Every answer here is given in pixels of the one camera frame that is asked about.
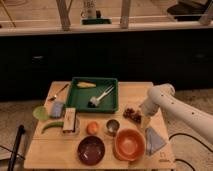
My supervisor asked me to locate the dark red grape bunch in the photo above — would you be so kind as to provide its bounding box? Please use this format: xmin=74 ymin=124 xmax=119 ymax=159
xmin=123 ymin=108 xmax=142 ymax=123

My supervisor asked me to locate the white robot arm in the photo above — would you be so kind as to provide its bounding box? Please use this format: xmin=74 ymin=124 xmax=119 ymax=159
xmin=140 ymin=84 xmax=213 ymax=145

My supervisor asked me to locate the orange bowl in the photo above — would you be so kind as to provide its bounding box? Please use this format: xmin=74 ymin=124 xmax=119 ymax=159
xmin=113 ymin=129 xmax=145 ymax=161

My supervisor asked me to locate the purple bowl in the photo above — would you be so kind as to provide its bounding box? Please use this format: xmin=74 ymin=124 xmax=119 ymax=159
xmin=77 ymin=136 xmax=105 ymax=166

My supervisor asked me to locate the blue folded cloth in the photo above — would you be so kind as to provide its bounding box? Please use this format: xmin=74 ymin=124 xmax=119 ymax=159
xmin=145 ymin=127 xmax=166 ymax=156

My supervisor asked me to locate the small metal cup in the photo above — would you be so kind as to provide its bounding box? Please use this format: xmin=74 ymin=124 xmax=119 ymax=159
xmin=106 ymin=119 xmax=120 ymax=135

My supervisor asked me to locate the green plastic tray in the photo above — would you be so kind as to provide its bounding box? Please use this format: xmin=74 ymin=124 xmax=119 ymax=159
xmin=66 ymin=77 xmax=118 ymax=113

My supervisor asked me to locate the orange fruit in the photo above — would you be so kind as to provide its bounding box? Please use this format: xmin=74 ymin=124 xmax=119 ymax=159
xmin=86 ymin=121 xmax=99 ymax=135

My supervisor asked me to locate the white dish brush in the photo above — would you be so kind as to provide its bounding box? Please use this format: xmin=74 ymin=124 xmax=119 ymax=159
xmin=88 ymin=85 xmax=114 ymax=108

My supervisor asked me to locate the yellow corn cob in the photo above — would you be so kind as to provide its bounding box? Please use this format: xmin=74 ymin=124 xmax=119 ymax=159
xmin=77 ymin=82 xmax=96 ymax=88

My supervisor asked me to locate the white cardboard box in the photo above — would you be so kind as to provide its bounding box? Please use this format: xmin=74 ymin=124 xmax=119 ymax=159
xmin=63 ymin=108 xmax=76 ymax=132

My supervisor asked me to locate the blue sponge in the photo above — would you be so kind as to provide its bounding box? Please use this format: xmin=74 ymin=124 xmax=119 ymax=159
xmin=50 ymin=101 xmax=64 ymax=118

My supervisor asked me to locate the green pepper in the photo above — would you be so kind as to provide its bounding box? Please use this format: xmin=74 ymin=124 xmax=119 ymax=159
xmin=41 ymin=121 xmax=64 ymax=134

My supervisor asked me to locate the green base white bottle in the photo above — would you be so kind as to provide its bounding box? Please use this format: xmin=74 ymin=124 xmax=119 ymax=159
xmin=81 ymin=0 xmax=111 ymax=25

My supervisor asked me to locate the black pole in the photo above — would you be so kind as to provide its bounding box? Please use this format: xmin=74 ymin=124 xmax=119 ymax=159
xmin=7 ymin=125 xmax=25 ymax=171

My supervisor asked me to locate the black cable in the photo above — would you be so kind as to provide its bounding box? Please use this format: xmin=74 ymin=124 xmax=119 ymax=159
xmin=168 ymin=132 xmax=213 ymax=171

